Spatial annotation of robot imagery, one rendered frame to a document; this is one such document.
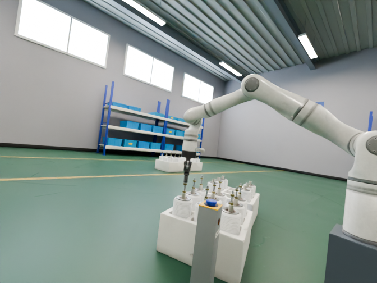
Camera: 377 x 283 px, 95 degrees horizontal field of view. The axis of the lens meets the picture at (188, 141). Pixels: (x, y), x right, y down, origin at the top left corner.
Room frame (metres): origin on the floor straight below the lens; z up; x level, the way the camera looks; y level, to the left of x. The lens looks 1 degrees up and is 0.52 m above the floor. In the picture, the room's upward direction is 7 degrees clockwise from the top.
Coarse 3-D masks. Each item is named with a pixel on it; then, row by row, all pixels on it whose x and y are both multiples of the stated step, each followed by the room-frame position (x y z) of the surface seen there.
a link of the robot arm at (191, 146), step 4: (184, 140) 0.86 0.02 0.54; (188, 140) 0.84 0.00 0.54; (184, 144) 0.85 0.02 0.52; (188, 144) 0.84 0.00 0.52; (192, 144) 0.84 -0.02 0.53; (196, 144) 0.86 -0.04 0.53; (184, 148) 0.85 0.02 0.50; (188, 148) 0.84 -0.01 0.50; (192, 148) 0.84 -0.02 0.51; (196, 148) 0.85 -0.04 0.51; (200, 148) 0.84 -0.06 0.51; (200, 152) 0.84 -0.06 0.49
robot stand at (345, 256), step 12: (336, 228) 0.59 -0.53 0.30; (336, 240) 0.53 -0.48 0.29; (348, 240) 0.51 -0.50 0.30; (336, 252) 0.53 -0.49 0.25; (348, 252) 0.51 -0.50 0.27; (360, 252) 0.49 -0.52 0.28; (372, 252) 0.48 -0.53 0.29; (336, 264) 0.53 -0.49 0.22; (348, 264) 0.51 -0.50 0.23; (360, 264) 0.49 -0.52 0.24; (372, 264) 0.47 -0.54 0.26; (336, 276) 0.53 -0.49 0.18; (348, 276) 0.51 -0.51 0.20; (360, 276) 0.49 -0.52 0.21; (372, 276) 0.47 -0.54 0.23
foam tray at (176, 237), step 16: (160, 224) 0.83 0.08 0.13; (176, 224) 0.80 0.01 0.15; (192, 224) 0.77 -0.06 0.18; (160, 240) 0.83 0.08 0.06; (176, 240) 0.79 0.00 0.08; (192, 240) 0.76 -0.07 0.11; (224, 240) 0.70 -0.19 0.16; (240, 240) 0.68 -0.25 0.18; (176, 256) 0.79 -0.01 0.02; (192, 256) 0.76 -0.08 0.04; (224, 256) 0.70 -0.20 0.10; (240, 256) 0.67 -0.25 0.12; (224, 272) 0.70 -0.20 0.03; (240, 272) 0.67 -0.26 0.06
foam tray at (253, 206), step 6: (222, 192) 1.38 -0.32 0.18; (228, 192) 1.47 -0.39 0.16; (234, 192) 1.45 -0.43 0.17; (228, 198) 1.23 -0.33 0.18; (252, 198) 1.31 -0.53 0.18; (258, 198) 1.42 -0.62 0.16; (252, 204) 1.15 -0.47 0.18; (258, 204) 1.47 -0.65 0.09; (252, 210) 1.16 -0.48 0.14; (252, 216) 1.19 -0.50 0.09; (252, 222) 1.23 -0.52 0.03
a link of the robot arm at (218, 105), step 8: (240, 88) 0.77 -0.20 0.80; (224, 96) 0.78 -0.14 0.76; (232, 96) 0.77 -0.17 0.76; (240, 96) 0.76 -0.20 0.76; (208, 104) 0.79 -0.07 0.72; (216, 104) 0.77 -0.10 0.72; (224, 104) 0.77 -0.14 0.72; (232, 104) 0.78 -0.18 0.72; (208, 112) 0.80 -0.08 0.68; (216, 112) 0.79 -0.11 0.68
